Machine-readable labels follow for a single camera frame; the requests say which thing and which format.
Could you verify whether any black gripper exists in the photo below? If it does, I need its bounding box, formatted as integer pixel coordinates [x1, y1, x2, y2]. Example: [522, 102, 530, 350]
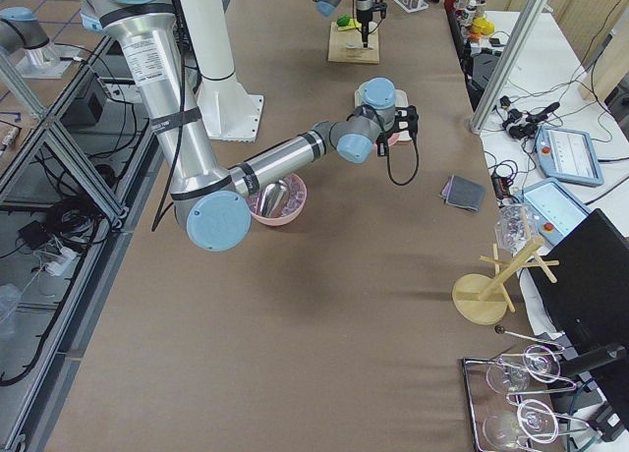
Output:
[375, 105, 419, 156]
[356, 0, 387, 49]

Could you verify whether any green lime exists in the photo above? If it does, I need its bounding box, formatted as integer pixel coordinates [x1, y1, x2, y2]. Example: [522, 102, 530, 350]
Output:
[336, 15, 351, 27]

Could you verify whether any black monitor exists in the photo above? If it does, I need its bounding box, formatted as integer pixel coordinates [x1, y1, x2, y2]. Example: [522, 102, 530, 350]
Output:
[529, 209, 628, 354]

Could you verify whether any yellow plastic cup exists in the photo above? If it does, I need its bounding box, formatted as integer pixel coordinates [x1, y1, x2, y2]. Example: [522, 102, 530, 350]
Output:
[470, 18, 495, 36]

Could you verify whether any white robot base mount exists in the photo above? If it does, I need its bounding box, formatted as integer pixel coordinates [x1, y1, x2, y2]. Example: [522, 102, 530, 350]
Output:
[179, 0, 263, 142]

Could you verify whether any large pink ice bowl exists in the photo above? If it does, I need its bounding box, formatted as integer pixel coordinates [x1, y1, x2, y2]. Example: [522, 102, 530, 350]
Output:
[247, 173, 307, 226]

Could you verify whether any wooden mug tree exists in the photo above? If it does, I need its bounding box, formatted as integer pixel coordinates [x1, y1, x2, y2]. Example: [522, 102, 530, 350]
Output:
[451, 210, 560, 324]

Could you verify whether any top green bowl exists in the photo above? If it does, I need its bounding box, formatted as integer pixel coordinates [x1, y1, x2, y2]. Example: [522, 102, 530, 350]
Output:
[355, 83, 367, 106]

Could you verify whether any teach pendant tablet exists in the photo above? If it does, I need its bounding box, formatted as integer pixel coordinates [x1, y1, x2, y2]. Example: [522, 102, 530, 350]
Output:
[518, 178, 591, 246]
[536, 126, 604, 187]

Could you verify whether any yellow plastic spoon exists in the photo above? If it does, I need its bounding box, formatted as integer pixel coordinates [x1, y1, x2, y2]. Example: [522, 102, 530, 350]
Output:
[337, 20, 362, 31]

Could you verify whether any white ceramic spoon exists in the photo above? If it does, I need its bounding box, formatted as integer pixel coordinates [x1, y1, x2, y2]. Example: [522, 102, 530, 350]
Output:
[344, 43, 375, 50]

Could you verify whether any cream serving tray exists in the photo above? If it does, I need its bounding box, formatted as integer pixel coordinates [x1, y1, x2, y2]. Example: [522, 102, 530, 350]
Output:
[353, 88, 412, 144]

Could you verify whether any bamboo cutting board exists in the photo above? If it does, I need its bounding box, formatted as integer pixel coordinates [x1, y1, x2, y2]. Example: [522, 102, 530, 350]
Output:
[327, 23, 380, 65]

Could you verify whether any grey folded cloth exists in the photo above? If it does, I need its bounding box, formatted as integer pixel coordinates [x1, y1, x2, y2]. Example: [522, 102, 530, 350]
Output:
[440, 175, 486, 212]

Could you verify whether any wine glass rack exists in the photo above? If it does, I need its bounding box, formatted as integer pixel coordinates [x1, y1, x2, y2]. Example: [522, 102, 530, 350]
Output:
[461, 344, 593, 451]

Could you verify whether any aluminium frame post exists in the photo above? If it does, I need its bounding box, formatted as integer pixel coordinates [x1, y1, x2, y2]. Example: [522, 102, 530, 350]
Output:
[470, 0, 547, 135]

